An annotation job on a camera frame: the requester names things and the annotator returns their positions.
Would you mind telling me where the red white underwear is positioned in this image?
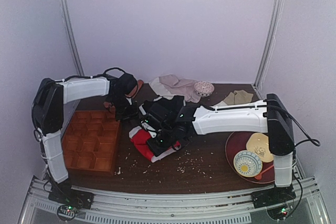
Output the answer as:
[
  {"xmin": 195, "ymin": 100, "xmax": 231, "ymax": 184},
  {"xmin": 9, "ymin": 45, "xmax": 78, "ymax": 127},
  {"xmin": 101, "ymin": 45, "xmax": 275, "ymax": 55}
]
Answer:
[{"xmin": 129, "ymin": 126, "xmax": 181, "ymax": 163}]

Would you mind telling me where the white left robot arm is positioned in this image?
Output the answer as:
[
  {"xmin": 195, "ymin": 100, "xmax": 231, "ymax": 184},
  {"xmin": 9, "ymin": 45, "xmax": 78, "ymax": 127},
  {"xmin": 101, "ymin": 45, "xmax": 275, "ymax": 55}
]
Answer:
[{"xmin": 31, "ymin": 68, "xmax": 140, "ymax": 184}]

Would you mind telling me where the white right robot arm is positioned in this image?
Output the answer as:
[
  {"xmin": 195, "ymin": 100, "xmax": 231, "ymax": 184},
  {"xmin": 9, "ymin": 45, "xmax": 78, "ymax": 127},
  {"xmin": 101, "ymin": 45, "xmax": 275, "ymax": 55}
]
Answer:
[{"xmin": 139, "ymin": 93, "xmax": 321, "ymax": 188}]

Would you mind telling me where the black white underwear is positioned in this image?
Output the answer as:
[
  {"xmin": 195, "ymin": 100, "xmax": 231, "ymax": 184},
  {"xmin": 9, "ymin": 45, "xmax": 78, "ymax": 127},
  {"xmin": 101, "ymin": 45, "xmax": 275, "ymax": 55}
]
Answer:
[{"xmin": 139, "ymin": 95, "xmax": 185, "ymax": 120}]

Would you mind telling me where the rust orange underwear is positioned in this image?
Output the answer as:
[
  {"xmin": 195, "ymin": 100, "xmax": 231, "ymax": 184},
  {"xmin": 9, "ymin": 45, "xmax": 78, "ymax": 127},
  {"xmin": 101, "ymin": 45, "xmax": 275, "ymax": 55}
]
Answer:
[{"xmin": 126, "ymin": 80, "xmax": 144, "ymax": 98}]

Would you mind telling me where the mauve white underwear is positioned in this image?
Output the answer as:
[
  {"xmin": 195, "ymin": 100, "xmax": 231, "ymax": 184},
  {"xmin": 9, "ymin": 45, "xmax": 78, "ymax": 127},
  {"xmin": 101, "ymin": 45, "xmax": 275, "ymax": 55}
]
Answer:
[{"xmin": 149, "ymin": 74, "xmax": 201, "ymax": 103}]

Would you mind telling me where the beige white underwear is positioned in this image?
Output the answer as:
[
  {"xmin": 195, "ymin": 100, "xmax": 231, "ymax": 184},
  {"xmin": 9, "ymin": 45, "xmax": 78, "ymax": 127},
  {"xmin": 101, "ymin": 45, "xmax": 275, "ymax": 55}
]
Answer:
[{"xmin": 216, "ymin": 90, "xmax": 254, "ymax": 106}]

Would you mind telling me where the wooden compartment tray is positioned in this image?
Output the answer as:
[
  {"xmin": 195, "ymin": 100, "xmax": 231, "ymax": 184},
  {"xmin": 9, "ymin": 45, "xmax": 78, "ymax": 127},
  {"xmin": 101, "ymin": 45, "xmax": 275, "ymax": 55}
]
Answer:
[{"xmin": 62, "ymin": 111, "xmax": 122, "ymax": 177}]

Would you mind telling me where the red dotted white bowl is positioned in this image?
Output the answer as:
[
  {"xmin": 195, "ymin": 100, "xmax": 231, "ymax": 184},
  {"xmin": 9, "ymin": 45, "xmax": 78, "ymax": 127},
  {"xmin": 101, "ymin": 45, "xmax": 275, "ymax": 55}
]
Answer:
[{"xmin": 194, "ymin": 81, "xmax": 215, "ymax": 97}]

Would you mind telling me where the round red tray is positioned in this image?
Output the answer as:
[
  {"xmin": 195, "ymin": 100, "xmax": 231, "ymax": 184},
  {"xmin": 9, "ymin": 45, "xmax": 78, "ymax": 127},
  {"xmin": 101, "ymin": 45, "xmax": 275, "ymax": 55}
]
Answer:
[{"xmin": 225, "ymin": 132, "xmax": 275, "ymax": 184}]

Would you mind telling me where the blue yellow patterned bowl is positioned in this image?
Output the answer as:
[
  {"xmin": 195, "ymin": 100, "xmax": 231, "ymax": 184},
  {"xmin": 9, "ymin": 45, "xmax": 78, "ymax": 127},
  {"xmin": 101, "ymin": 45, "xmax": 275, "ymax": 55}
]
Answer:
[{"xmin": 233, "ymin": 150, "xmax": 263, "ymax": 178}]

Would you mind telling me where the yellow square panda plate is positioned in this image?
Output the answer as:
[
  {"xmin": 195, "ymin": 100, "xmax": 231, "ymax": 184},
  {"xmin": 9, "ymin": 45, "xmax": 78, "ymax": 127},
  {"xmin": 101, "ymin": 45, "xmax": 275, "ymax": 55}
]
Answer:
[{"xmin": 246, "ymin": 133, "xmax": 274, "ymax": 163}]

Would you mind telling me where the orange plastic spoon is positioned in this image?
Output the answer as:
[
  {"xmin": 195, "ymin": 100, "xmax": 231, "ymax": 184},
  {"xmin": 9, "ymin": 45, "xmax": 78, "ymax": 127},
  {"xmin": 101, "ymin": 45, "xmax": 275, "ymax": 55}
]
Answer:
[{"xmin": 254, "ymin": 165, "xmax": 274, "ymax": 180}]

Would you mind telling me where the left circuit board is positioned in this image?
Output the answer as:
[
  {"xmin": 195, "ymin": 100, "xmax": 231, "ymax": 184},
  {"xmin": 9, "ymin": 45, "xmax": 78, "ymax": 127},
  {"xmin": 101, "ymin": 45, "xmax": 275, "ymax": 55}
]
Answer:
[{"xmin": 56, "ymin": 205, "xmax": 79, "ymax": 221}]

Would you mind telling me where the circuit board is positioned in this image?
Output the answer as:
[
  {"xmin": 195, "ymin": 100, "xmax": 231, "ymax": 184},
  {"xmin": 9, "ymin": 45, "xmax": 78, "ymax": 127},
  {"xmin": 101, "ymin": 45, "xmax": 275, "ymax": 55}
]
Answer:
[
  {"xmin": 267, "ymin": 205, "xmax": 293, "ymax": 221},
  {"xmin": 56, "ymin": 205, "xmax": 79, "ymax": 221}
]

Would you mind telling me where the right circuit board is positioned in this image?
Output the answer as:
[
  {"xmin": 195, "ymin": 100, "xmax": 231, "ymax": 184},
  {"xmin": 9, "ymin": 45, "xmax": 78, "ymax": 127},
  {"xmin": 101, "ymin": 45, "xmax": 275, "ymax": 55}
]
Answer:
[{"xmin": 267, "ymin": 205, "xmax": 293, "ymax": 221}]

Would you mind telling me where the left aluminium corner post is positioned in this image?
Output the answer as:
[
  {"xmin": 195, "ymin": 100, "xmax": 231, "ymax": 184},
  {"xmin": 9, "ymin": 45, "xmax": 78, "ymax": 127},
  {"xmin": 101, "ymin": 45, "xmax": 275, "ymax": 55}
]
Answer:
[{"xmin": 59, "ymin": 0, "xmax": 85, "ymax": 76}]

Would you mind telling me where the aluminium corner post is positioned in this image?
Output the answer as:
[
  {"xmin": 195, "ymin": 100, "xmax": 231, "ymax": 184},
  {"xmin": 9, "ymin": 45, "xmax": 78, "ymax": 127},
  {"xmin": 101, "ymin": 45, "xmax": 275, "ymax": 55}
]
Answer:
[
  {"xmin": 254, "ymin": 0, "xmax": 284, "ymax": 91},
  {"xmin": 59, "ymin": 0, "xmax": 85, "ymax": 76}
]

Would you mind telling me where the front aluminium rail frame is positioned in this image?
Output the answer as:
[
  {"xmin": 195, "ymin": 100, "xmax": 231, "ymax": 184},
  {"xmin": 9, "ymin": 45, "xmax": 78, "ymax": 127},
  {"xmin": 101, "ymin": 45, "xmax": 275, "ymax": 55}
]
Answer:
[{"xmin": 17, "ymin": 175, "xmax": 331, "ymax": 224}]

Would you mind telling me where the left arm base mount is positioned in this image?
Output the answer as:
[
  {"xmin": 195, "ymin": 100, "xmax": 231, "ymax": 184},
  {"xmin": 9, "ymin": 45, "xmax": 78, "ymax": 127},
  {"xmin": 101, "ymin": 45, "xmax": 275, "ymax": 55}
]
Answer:
[{"xmin": 48, "ymin": 179, "xmax": 94, "ymax": 209}]

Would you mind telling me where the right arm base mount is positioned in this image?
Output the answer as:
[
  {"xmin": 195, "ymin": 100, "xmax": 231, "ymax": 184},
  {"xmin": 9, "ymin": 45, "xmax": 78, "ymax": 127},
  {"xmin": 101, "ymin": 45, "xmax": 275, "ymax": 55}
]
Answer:
[{"xmin": 251, "ymin": 185, "xmax": 296, "ymax": 209}]

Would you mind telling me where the right aluminium corner post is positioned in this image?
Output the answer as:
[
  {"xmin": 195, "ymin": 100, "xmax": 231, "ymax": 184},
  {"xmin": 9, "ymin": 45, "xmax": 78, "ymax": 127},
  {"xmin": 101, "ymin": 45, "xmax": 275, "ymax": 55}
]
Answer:
[{"xmin": 254, "ymin": 0, "xmax": 284, "ymax": 91}]

